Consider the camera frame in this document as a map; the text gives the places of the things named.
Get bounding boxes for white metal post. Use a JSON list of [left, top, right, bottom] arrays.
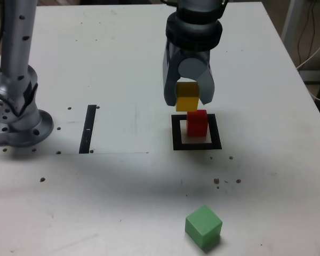
[[281, 0, 306, 41]]

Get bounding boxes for yellow cube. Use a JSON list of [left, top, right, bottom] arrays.
[[175, 82, 201, 112]]

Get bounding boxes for red cube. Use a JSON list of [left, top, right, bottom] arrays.
[[186, 109, 209, 138]]

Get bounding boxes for black tape strip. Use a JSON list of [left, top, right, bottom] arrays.
[[78, 105, 97, 155]]

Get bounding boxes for green cube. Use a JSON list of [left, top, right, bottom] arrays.
[[185, 204, 223, 250]]

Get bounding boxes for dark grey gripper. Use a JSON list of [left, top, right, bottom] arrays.
[[162, 41, 217, 107]]

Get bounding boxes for black background cable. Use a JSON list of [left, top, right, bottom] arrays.
[[297, 0, 318, 66]]

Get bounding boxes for white background cable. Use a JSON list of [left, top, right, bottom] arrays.
[[295, 34, 320, 102]]

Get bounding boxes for black tape square outline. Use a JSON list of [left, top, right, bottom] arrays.
[[171, 114, 223, 151]]

